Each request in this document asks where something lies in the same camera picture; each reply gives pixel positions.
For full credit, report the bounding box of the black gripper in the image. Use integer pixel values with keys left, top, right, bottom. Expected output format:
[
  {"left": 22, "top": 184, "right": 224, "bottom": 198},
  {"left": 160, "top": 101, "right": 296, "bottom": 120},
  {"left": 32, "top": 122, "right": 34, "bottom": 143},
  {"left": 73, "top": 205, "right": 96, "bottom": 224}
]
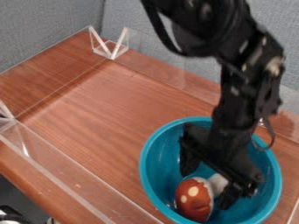
[{"left": 180, "top": 122, "right": 264, "bottom": 210}]

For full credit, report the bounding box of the brown toy mushroom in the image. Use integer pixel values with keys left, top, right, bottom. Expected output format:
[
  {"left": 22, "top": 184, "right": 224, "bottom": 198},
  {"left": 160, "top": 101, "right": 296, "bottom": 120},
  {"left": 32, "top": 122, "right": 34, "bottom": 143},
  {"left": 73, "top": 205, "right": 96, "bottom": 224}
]
[{"left": 175, "top": 173, "right": 228, "bottom": 222}]

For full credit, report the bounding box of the blue plastic bowl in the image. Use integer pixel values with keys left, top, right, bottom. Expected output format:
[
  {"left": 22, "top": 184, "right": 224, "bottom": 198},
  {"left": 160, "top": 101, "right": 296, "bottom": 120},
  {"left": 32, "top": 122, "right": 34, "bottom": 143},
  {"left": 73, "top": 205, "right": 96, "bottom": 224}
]
[{"left": 139, "top": 116, "right": 283, "bottom": 224}]

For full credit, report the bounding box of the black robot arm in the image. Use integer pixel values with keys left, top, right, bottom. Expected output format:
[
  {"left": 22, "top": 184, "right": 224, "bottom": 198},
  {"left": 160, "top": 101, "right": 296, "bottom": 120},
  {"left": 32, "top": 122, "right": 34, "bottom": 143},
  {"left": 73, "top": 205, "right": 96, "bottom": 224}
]
[{"left": 140, "top": 0, "right": 285, "bottom": 210}]

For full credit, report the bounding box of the clear acrylic front barrier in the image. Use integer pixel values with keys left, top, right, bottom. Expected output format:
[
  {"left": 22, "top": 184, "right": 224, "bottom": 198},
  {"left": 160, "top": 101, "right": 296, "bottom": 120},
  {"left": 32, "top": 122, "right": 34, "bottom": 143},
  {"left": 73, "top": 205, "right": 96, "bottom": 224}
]
[{"left": 0, "top": 101, "right": 163, "bottom": 224}]

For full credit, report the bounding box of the clear acrylic barrier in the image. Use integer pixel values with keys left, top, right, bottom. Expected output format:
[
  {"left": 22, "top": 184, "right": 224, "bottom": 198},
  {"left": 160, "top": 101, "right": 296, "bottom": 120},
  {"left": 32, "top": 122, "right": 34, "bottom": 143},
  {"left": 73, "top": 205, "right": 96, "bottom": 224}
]
[
  {"left": 0, "top": 101, "right": 163, "bottom": 224},
  {"left": 88, "top": 25, "right": 299, "bottom": 144}
]

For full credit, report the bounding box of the clear acrylic back barrier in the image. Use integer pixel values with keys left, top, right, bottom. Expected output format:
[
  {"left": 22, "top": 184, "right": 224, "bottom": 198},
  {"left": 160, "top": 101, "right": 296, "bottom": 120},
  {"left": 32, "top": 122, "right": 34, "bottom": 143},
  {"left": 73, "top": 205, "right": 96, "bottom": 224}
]
[{"left": 88, "top": 25, "right": 299, "bottom": 144}]

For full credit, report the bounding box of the black cable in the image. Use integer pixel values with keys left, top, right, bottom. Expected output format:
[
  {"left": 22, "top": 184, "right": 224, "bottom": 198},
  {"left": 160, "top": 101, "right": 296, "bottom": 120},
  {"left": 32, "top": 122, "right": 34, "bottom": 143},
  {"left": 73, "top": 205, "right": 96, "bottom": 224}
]
[{"left": 249, "top": 116, "right": 276, "bottom": 152}]

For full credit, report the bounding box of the clear acrylic corner bracket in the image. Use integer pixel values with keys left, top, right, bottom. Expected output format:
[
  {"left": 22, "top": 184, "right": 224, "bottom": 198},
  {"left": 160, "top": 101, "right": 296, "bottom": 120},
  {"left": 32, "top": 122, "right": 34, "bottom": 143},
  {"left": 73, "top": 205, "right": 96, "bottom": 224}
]
[{"left": 88, "top": 26, "right": 128, "bottom": 60}]

